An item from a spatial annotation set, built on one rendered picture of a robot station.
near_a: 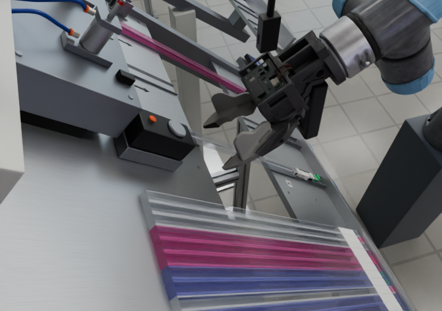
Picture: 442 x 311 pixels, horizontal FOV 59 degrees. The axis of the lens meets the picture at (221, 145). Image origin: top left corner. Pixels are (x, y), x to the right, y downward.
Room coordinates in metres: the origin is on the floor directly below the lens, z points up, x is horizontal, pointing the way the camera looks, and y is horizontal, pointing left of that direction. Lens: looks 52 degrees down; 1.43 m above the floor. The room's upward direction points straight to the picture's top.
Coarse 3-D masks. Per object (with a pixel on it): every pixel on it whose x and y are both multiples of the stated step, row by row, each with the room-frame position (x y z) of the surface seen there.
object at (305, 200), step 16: (240, 80) 0.69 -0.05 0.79; (256, 112) 0.57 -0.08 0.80; (288, 144) 0.53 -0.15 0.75; (288, 160) 0.46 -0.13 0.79; (304, 160) 0.50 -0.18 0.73; (272, 176) 0.38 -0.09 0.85; (288, 176) 0.40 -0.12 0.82; (288, 192) 0.35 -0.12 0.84; (304, 192) 0.38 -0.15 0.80; (320, 192) 0.41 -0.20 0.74; (288, 208) 0.32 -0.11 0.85; (304, 208) 0.33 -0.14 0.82; (320, 208) 0.36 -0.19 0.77; (336, 208) 0.39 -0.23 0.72; (336, 224) 0.33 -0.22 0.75
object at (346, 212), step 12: (300, 144) 0.55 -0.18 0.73; (312, 156) 0.51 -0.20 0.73; (312, 168) 0.48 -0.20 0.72; (324, 168) 0.48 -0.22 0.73; (324, 180) 0.45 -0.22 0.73; (336, 192) 0.42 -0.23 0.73; (336, 204) 0.39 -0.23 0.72; (348, 204) 0.39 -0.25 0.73; (348, 216) 0.36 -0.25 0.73; (360, 228) 0.34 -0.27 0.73; (372, 252) 0.29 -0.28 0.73; (384, 264) 0.27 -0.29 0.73; (396, 288) 0.22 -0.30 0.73; (408, 300) 0.20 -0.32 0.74
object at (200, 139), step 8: (192, 136) 0.34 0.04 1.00; (200, 136) 0.35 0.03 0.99; (208, 136) 0.37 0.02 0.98; (200, 144) 0.35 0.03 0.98; (208, 144) 0.35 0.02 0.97; (216, 144) 0.36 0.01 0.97; (224, 144) 0.37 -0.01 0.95; (224, 152) 0.36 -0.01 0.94; (232, 152) 0.37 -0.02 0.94; (256, 160) 0.38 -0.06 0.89; (264, 160) 0.39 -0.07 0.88; (272, 160) 0.40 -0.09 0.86; (272, 168) 0.39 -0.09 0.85; (280, 168) 0.40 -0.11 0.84; (288, 168) 0.41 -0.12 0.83
